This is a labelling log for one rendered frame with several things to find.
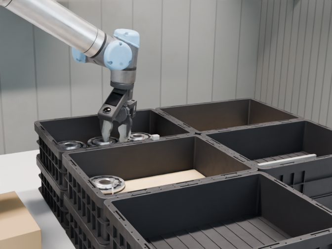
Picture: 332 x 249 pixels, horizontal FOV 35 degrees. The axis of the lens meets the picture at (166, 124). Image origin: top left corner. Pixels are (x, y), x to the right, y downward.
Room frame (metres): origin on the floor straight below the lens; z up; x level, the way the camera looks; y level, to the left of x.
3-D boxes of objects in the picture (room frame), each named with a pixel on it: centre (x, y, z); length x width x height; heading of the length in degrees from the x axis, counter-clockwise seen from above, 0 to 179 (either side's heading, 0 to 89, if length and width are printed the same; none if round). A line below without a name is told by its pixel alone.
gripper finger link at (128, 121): (1.50, 0.13, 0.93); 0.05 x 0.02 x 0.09; 72
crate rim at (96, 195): (1.19, 0.02, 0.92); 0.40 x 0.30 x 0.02; 117
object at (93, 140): (1.52, 0.19, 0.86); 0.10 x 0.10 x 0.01
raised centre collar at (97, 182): (1.20, 0.15, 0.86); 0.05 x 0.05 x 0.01
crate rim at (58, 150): (1.45, 0.16, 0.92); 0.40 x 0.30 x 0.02; 117
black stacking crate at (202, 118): (1.64, -0.20, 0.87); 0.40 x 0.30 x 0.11; 117
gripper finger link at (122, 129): (1.52, 0.12, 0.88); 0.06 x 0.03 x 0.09; 162
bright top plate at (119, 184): (1.20, 0.15, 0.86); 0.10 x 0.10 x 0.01
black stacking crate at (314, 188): (1.37, -0.34, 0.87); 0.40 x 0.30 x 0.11; 117
